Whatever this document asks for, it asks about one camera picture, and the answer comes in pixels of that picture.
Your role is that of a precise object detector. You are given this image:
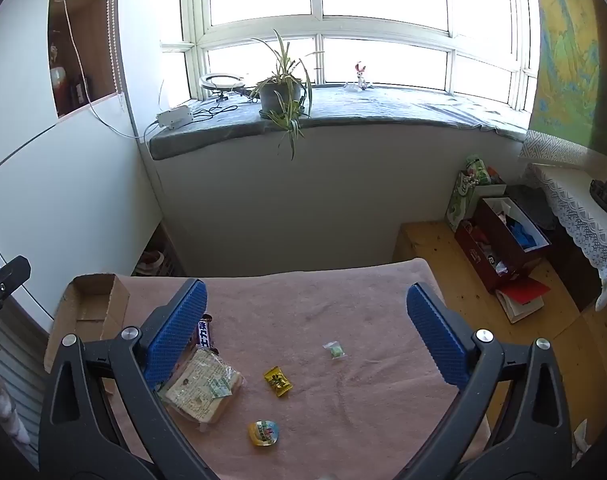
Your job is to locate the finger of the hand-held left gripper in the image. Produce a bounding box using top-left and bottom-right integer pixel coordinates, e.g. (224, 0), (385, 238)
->
(0, 255), (32, 336)

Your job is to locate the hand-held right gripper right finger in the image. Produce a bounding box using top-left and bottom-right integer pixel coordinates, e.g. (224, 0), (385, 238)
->
(406, 281), (577, 480)

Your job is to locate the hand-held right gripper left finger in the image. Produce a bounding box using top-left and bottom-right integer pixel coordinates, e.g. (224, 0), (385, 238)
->
(38, 277), (224, 480)

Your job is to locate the small blue label chocolate bar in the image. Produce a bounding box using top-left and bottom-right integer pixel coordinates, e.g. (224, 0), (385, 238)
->
(196, 313), (219, 353)

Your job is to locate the brown cardboard box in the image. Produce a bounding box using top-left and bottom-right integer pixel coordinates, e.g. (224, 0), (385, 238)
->
(44, 273), (131, 376)

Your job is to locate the yellow candy packet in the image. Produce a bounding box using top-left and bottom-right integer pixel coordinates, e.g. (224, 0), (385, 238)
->
(263, 366), (294, 398)

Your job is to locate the round jelly cup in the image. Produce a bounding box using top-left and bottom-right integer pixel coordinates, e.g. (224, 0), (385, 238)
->
(248, 419), (280, 448)

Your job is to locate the pair of shoes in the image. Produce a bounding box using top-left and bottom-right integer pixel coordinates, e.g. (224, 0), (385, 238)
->
(133, 247), (176, 277)

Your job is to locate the white radiator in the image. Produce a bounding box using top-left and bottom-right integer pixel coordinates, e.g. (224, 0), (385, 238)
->
(0, 320), (54, 471)

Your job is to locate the dark red box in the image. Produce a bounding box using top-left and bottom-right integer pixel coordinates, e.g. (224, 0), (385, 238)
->
(454, 196), (553, 295)

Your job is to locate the red cover book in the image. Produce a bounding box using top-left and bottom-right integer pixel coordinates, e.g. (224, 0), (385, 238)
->
(494, 277), (551, 325)

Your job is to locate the green tissue box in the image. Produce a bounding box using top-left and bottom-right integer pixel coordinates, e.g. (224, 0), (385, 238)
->
(446, 155), (507, 233)

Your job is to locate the dark wooden cabinet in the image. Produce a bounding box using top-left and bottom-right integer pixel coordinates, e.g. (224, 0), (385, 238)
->
(548, 230), (604, 311)

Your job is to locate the red vase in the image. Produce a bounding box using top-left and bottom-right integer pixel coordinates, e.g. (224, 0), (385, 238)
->
(50, 65), (69, 113)

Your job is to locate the white lace cloth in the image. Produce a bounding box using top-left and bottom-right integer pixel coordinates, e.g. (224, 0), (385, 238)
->
(526, 162), (607, 311)

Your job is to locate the white plastic box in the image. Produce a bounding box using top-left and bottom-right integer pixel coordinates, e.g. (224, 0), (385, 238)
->
(156, 106), (194, 128)

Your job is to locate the dark metal ornament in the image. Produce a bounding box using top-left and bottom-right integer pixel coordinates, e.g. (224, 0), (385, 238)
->
(589, 178), (607, 218)

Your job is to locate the grey windowsill cloth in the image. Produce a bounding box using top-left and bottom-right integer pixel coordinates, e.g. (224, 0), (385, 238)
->
(149, 85), (529, 161)

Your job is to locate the potted spider plant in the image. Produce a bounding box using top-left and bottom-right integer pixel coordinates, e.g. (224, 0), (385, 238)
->
(250, 29), (325, 161)

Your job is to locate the black cable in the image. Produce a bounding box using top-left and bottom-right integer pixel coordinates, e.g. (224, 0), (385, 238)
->
(193, 102), (239, 121)

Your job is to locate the white cable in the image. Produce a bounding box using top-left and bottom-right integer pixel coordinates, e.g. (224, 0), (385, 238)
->
(56, 0), (141, 139)

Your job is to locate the ring light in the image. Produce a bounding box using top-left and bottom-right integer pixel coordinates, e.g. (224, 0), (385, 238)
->
(199, 72), (246, 106)

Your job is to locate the wooden wall shelf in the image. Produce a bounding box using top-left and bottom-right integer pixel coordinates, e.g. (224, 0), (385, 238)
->
(48, 0), (121, 120)

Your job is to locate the white window frame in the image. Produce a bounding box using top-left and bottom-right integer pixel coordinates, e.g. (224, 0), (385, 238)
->
(160, 0), (539, 111)

